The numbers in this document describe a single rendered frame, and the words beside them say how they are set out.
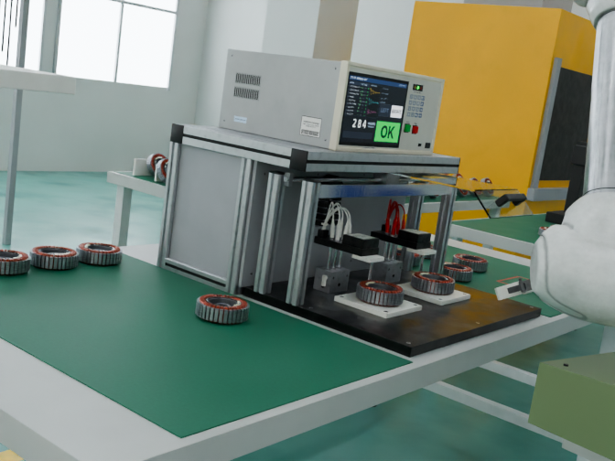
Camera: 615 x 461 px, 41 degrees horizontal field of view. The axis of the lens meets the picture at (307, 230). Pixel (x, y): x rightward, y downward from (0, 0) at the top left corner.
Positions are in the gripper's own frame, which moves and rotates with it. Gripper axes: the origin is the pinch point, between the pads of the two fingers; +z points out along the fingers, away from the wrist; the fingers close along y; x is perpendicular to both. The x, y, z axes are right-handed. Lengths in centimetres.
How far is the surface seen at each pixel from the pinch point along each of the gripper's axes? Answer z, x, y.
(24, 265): 72, 33, -82
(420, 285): 21.4, 7.4, -5.4
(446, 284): 16.1, 6.1, -2.0
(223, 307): 32, 11, -64
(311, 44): 224, 212, 272
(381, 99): 10, 52, -17
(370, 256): 20.4, 16.3, -24.8
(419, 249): 20.9, 16.7, -1.6
